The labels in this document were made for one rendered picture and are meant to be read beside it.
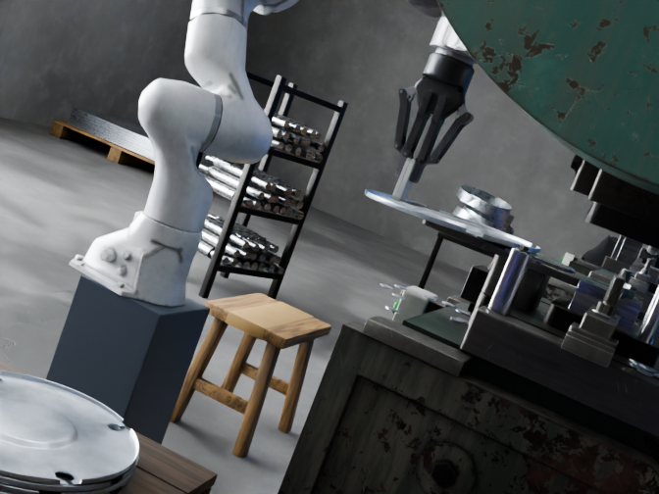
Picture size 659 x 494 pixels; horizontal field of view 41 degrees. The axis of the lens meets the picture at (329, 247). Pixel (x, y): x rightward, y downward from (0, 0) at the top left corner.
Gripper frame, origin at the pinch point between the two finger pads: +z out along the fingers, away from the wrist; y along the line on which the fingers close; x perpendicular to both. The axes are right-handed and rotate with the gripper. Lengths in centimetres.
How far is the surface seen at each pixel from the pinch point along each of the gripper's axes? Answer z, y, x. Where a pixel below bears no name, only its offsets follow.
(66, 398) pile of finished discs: 44, 24, 36
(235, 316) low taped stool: 50, 45, -60
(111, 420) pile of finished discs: 44, 16, 35
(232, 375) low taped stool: 74, 52, -90
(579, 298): 6.0, -32.4, 7.1
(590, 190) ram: -8.8, -27.9, 6.3
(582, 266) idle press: 21, -7, -324
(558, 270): 3.5, -28.1, 5.0
